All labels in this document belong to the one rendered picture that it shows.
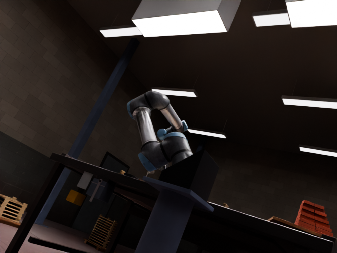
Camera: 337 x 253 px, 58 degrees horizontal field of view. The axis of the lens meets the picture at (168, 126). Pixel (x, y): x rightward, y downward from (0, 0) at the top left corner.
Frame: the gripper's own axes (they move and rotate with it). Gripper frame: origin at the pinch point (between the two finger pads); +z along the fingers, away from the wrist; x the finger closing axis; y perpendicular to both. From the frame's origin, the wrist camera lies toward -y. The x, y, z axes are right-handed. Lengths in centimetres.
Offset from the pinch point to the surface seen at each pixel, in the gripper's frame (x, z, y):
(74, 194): 43, 28, -24
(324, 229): -101, -5, 72
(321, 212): -97, -16, 73
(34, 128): 482, -108, 166
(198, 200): -66, 20, -50
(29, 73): 472, -198, 92
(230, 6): 18, -228, 51
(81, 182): 44, 19, -22
